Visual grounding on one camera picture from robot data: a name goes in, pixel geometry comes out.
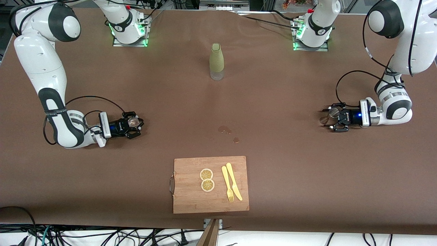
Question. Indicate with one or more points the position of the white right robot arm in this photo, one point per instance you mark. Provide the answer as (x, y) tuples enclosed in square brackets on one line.
[(37, 58)]

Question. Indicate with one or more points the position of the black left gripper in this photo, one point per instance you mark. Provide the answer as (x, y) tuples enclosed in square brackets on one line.
[(350, 117)]

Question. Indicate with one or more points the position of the clear glass cup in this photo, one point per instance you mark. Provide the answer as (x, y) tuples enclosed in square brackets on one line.
[(133, 122)]

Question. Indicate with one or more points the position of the small metal bracket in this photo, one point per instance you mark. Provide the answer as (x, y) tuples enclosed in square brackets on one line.
[(221, 223)]

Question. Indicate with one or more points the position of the steel cone jigger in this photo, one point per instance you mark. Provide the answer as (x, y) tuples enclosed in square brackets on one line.
[(329, 115)]

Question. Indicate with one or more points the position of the wet liquid spot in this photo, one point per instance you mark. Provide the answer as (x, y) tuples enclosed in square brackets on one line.
[(224, 130), (236, 140)]

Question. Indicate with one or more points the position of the grey metal rail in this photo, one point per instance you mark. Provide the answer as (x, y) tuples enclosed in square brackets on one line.
[(223, 4)]

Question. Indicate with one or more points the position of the yellow plastic knife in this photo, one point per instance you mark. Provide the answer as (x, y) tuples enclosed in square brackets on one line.
[(233, 181)]

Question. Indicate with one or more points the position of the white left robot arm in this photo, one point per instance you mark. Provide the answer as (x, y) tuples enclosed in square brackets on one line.
[(413, 44)]

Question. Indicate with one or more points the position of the green sleeved glass bottle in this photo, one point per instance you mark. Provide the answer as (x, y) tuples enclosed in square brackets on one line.
[(216, 58)]

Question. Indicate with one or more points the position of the lemon slice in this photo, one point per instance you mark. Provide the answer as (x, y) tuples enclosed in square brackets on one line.
[(207, 185), (206, 174)]

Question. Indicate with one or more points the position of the yellow plastic fork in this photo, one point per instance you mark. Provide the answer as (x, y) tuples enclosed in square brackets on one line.
[(226, 181)]

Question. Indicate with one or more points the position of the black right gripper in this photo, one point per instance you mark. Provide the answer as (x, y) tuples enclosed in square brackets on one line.
[(116, 127)]

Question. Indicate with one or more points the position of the bamboo cutting board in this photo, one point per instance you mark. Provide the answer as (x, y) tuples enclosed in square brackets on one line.
[(191, 198)]

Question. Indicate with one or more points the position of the wooden plank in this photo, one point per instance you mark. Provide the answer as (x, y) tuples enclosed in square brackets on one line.
[(210, 235)]

